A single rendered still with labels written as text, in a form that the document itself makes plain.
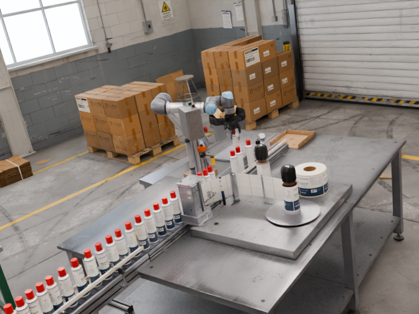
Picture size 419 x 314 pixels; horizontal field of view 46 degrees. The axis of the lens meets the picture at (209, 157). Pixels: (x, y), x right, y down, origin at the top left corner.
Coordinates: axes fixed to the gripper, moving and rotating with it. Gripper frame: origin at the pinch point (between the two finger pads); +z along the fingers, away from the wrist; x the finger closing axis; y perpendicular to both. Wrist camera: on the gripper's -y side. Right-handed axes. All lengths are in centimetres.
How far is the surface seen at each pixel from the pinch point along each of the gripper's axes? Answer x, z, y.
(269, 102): -162, 77, -321
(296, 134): 12, 23, -71
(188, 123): 11, -33, 62
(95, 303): 20, 23, 165
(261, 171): 44, 5, 39
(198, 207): 30, 7, 89
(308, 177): 76, 5, 39
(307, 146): 33, 23, -48
